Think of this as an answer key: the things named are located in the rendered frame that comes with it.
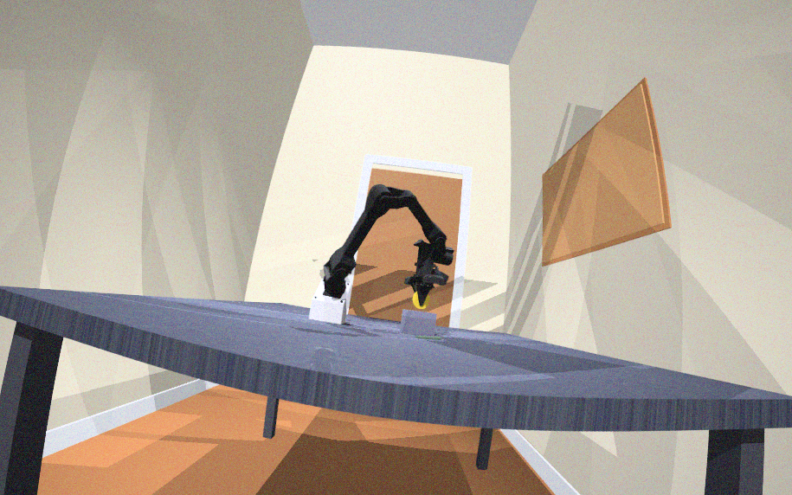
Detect gold coin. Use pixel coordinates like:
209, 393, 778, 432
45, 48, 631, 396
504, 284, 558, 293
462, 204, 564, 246
413, 292, 430, 309

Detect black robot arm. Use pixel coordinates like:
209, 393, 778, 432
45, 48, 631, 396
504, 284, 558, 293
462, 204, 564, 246
323, 184, 454, 299

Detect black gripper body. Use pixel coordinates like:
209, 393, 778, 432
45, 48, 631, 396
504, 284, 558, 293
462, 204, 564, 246
404, 259, 444, 286

